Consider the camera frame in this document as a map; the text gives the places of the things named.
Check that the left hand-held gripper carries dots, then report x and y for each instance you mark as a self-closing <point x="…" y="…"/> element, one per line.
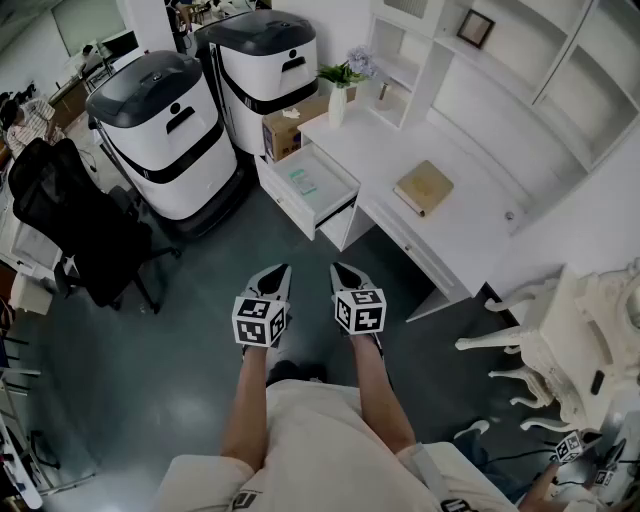
<point x="257" y="322"/>

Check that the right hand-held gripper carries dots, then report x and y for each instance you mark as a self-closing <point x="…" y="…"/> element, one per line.
<point x="362" y="312"/>

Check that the white drawer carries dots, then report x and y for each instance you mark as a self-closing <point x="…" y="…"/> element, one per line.
<point x="290" y="205"/>

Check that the small green packet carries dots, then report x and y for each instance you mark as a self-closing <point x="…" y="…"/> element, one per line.
<point x="302" y="181"/>

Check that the person's right forearm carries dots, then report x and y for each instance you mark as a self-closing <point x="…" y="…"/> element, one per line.
<point x="380" y="400"/>

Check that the person's left forearm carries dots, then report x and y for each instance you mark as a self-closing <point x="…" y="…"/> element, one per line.
<point x="245" y="400"/>

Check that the person's black shoe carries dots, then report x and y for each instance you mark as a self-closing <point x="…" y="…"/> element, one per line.
<point x="295" y="371"/>

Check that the tan flat book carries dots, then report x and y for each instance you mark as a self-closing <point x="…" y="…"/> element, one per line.
<point x="424" y="187"/>

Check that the white desk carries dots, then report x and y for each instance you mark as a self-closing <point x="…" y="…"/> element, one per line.
<point x="400" y="150"/>

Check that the brown cardboard box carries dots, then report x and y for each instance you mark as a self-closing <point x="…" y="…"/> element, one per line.
<point x="285" y="135"/>

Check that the person's white shirt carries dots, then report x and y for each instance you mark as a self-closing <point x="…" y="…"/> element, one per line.
<point x="320" y="450"/>

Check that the white service robot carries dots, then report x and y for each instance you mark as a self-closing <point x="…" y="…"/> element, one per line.
<point x="260" y="65"/>
<point x="165" y="150"/>

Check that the white ribbed vase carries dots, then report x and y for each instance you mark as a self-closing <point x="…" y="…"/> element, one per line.
<point x="336" y="107"/>

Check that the crumpled white tissue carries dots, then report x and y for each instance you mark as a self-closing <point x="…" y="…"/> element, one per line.
<point x="291" y="113"/>

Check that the small brown diffuser bottle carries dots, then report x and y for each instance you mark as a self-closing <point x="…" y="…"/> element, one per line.
<point x="384" y="92"/>

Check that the green leafy plant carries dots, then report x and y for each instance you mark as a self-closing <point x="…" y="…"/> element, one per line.
<point x="340" y="75"/>

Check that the black office chair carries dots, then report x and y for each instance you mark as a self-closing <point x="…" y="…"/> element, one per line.
<point x="65" y="210"/>

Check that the pale blue hydrangea flower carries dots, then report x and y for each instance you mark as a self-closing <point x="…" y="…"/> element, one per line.
<point x="362" y="61"/>

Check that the white ornate carved table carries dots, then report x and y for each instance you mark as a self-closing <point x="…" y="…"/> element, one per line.
<point x="565" y="340"/>

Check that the white bin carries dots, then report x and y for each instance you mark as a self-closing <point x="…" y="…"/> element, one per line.
<point x="31" y="295"/>

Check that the white shelf hutch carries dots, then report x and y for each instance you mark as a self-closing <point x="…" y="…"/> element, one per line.
<point x="500" y="85"/>

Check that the brown office desk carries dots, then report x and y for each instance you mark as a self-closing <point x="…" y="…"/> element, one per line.
<point x="70" y="105"/>

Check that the small black remote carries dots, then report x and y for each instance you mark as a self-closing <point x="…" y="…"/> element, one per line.
<point x="597" y="383"/>

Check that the black computer monitor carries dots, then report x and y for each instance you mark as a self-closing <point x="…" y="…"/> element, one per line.
<point x="120" y="45"/>

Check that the metal rack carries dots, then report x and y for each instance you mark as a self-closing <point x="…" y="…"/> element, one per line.
<point x="20" y="450"/>

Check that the dark picture frame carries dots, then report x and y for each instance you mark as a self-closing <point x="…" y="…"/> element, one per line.
<point x="476" y="27"/>

